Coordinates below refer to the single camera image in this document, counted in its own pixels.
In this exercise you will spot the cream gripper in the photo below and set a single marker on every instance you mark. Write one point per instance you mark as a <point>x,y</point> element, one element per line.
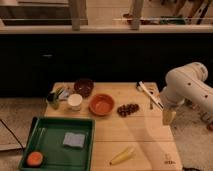
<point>168,116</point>

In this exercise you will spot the yellow banana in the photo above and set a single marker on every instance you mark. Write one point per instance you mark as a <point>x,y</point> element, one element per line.
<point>123,156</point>

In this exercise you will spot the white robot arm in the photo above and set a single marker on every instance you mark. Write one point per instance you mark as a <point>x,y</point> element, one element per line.
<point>186,82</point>

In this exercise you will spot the red bowl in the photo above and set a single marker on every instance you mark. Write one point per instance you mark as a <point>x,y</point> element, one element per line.
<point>101,104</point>

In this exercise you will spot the dark brown bowl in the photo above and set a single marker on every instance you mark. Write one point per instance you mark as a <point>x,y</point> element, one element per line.
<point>84,87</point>

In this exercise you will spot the bunch of dark grapes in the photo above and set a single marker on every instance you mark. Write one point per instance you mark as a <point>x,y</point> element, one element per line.
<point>127,109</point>

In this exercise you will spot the white cup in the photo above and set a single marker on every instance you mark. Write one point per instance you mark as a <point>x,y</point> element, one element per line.
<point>75,101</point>

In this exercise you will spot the blue sponge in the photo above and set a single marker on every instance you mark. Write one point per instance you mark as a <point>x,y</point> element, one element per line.
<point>74,140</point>

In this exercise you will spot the small packet pile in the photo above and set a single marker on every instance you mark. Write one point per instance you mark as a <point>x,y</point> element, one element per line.
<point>62,93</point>

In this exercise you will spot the green plastic tray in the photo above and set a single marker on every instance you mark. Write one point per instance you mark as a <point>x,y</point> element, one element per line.
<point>47,137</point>

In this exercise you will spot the orange fruit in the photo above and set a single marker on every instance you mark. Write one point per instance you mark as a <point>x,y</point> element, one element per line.
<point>35,159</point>

